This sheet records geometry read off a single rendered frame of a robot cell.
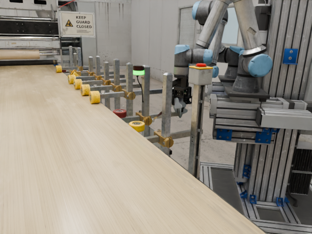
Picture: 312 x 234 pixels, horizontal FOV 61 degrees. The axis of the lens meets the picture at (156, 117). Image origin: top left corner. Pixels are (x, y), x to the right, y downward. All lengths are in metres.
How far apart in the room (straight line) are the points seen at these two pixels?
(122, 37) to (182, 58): 9.33
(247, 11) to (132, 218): 1.09
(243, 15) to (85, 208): 1.11
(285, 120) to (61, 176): 1.13
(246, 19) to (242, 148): 0.91
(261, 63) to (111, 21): 9.39
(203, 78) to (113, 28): 9.59
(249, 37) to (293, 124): 0.51
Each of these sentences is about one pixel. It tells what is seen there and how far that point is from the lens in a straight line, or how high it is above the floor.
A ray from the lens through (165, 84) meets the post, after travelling 1.31.
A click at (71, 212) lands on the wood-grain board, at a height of 0.90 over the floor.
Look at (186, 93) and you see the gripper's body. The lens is 1.43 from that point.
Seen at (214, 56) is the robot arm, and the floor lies 1.22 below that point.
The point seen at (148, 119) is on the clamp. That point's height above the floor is 0.86.
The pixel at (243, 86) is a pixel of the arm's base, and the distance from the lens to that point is 1.58.
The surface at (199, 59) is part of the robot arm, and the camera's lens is 1.40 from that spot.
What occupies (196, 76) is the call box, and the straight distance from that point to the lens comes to 1.07.
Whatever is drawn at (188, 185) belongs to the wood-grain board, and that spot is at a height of 0.90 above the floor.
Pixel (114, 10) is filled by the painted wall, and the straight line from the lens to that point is 10.63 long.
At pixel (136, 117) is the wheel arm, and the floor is 0.86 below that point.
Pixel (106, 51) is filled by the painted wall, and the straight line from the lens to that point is 10.55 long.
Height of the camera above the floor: 1.34
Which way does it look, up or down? 17 degrees down
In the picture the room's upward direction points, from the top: 1 degrees clockwise
